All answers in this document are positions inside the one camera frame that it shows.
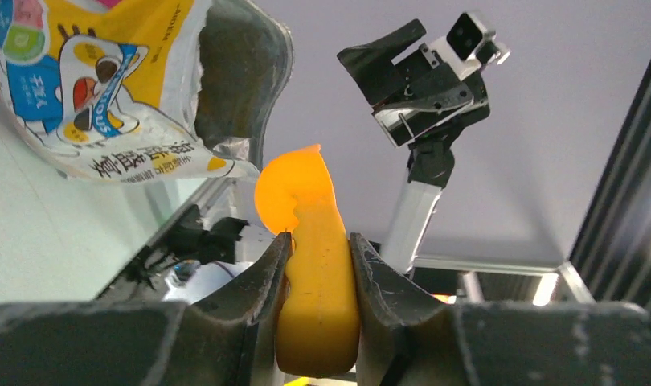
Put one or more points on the yellow plastic scoop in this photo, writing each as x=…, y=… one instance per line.
x=318, y=326

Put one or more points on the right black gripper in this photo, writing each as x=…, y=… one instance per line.
x=432, y=96

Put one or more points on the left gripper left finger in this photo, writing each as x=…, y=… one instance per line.
x=227, y=338

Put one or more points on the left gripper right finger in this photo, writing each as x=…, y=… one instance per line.
x=411, y=338

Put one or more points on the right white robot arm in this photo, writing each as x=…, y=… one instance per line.
x=429, y=167

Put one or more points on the pet food bag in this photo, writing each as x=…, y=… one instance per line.
x=138, y=91

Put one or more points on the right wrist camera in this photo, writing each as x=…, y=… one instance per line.
x=470, y=46

